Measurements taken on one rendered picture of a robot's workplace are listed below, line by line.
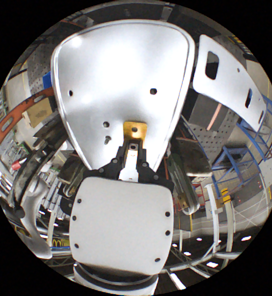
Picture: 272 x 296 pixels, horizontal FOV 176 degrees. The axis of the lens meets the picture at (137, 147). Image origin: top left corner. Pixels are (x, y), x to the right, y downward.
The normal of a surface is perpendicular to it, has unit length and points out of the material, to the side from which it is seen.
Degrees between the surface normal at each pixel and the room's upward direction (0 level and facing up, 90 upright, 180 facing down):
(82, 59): 0
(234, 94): 0
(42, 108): 90
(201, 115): 0
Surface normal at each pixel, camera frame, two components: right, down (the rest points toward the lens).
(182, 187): -0.99, 0.03
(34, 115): 0.99, 0.11
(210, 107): -0.08, 0.69
